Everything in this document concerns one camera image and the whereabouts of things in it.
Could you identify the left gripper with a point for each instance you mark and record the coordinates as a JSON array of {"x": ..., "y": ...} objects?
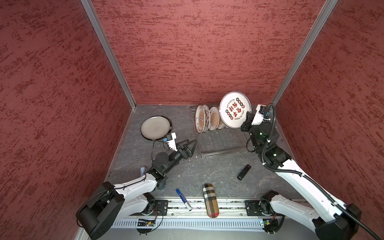
[{"x": 188, "y": 153}]

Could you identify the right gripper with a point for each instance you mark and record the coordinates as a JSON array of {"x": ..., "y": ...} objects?
[{"x": 248, "y": 121}]

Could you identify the white plate red characters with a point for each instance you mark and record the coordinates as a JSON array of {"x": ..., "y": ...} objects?
[{"x": 233, "y": 109}]

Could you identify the dark rimmed cream plate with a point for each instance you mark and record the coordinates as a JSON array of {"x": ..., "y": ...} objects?
[{"x": 168, "y": 123}]

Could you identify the white grey line plate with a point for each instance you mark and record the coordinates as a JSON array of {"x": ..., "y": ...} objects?
[{"x": 156, "y": 128}]

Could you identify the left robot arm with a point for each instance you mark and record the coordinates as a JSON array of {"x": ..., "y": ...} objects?
[{"x": 110, "y": 203}]

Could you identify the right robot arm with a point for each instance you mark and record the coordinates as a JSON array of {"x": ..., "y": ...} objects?
[{"x": 328, "y": 217}]

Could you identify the orange sunburst plate front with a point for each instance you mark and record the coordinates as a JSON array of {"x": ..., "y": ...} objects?
[{"x": 200, "y": 119}]

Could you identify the orange sunburst plate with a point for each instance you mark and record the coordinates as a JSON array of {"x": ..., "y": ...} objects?
[
  {"x": 214, "y": 118},
  {"x": 221, "y": 125},
  {"x": 200, "y": 119}
]

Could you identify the teal alarm clock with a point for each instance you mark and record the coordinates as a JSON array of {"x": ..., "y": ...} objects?
[{"x": 160, "y": 186}]

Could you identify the blue marker pen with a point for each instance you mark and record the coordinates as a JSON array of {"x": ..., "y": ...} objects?
[{"x": 185, "y": 201}]

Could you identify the black usb stick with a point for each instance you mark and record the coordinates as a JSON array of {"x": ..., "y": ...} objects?
[{"x": 243, "y": 172}]

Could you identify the plaid glasses case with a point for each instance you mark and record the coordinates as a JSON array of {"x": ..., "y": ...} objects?
[{"x": 211, "y": 200}]

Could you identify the right corner aluminium profile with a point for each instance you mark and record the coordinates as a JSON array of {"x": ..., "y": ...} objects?
[{"x": 313, "y": 33}]

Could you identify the corner aluminium profile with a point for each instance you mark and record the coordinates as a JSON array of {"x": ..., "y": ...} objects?
[
  {"x": 97, "y": 26},
  {"x": 313, "y": 33}
]

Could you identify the left corner aluminium profile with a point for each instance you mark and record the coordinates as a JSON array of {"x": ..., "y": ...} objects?
[{"x": 97, "y": 26}]

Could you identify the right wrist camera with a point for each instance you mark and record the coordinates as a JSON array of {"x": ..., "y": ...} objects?
[{"x": 259, "y": 117}]

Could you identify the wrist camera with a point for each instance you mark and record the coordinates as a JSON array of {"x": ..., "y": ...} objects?
[
  {"x": 259, "y": 117},
  {"x": 170, "y": 140}
]

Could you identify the metal wire dish rack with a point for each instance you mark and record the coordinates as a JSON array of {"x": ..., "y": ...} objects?
[{"x": 219, "y": 142}]

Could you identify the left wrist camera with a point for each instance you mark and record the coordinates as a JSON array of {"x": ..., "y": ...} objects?
[{"x": 170, "y": 140}]

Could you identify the aluminium front rail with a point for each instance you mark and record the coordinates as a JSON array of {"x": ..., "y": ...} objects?
[{"x": 175, "y": 208}]

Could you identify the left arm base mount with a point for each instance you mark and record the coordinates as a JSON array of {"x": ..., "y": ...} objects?
[{"x": 156, "y": 207}]

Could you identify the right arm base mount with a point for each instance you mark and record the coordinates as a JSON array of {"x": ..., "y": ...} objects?
[{"x": 263, "y": 209}]

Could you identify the white perforated cable duct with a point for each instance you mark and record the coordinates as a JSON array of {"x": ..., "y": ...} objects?
[{"x": 250, "y": 225}]

